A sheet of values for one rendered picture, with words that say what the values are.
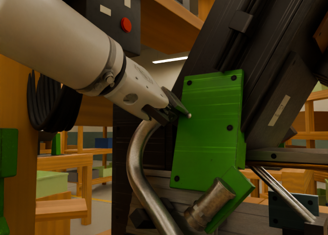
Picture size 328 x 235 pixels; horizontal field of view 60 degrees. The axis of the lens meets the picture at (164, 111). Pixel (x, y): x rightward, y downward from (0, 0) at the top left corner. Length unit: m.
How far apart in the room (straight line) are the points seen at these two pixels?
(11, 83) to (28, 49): 0.29
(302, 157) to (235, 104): 0.16
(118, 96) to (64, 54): 0.10
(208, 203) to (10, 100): 0.40
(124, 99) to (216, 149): 0.17
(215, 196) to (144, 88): 0.18
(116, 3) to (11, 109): 0.31
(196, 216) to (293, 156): 0.22
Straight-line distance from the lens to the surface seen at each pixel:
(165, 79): 11.10
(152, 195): 0.49
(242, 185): 0.45
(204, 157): 0.48
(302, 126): 4.04
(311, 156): 0.56
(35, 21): 0.31
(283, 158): 0.57
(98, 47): 0.35
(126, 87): 0.38
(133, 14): 0.71
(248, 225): 0.91
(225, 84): 0.51
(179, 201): 0.51
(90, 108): 0.83
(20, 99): 0.61
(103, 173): 6.17
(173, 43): 1.09
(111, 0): 0.67
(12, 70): 0.61
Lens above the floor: 1.16
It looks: 4 degrees up
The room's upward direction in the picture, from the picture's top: straight up
